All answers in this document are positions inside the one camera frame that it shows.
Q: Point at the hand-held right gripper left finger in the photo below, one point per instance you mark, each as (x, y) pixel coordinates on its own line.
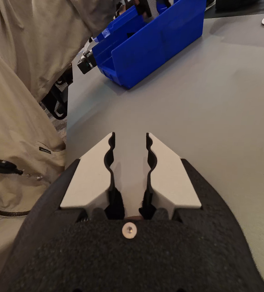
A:
(88, 182)

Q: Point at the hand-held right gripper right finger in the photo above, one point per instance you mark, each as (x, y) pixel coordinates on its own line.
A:
(175, 182)

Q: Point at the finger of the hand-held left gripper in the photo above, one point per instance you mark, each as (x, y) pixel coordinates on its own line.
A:
(158, 6)

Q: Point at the blue plastic bin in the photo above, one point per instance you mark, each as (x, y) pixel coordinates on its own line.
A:
(157, 45)

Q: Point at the small black green-lens device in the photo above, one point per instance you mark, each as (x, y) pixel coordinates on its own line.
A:
(86, 62)

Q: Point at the person's beige jacket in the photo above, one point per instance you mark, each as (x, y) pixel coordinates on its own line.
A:
(13, 125)

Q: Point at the black metal bracket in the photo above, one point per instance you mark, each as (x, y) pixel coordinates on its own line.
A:
(56, 98)

